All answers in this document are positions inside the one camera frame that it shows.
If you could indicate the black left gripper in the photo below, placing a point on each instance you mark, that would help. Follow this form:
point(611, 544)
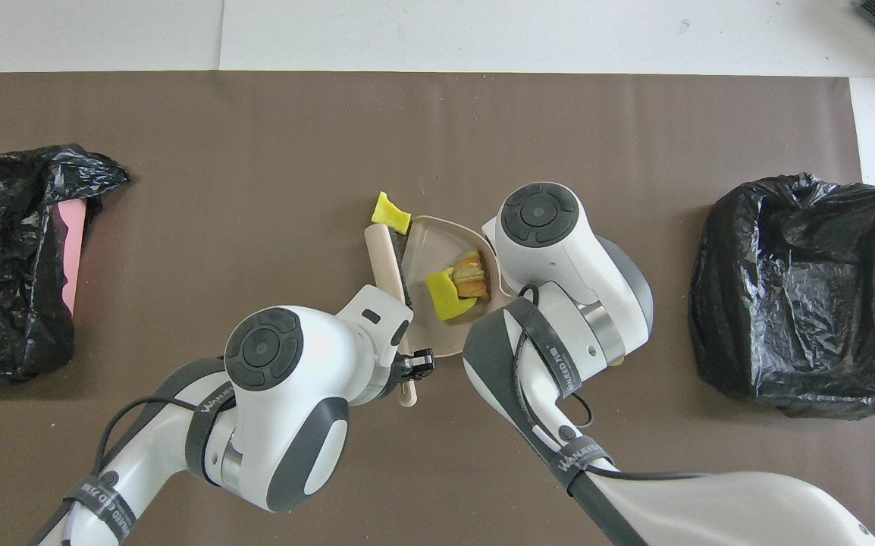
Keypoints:
point(399, 375)

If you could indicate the yellow sponge piece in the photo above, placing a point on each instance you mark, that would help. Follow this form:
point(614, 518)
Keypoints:
point(445, 299)
point(390, 213)

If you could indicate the beige plastic dustpan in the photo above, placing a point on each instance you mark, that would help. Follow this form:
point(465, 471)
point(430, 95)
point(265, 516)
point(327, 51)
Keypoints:
point(428, 254)

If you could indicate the beige hand brush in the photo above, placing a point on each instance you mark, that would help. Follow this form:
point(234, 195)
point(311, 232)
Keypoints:
point(381, 250)

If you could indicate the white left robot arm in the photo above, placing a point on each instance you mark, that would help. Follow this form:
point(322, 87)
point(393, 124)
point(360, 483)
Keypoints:
point(286, 409)

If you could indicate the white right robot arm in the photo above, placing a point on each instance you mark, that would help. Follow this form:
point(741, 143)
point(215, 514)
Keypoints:
point(559, 250)

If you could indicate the black plastic trash bag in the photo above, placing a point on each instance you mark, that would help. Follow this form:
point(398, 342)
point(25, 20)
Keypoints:
point(13, 205)
point(771, 303)

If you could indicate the pink plastic bin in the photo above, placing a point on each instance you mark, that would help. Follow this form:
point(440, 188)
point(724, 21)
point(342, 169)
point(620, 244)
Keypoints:
point(72, 250)

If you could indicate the brown paper table mat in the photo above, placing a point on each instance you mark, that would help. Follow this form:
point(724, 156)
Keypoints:
point(255, 152)

